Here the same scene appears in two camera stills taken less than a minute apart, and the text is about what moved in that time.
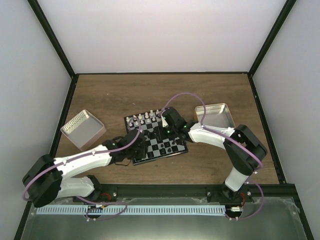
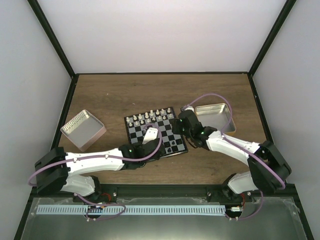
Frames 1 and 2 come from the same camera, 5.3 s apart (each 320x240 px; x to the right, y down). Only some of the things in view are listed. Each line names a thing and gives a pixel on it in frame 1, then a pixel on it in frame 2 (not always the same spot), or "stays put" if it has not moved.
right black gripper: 159,135 to 176,128
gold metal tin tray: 218,114 stays put
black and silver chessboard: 160,143 stays put
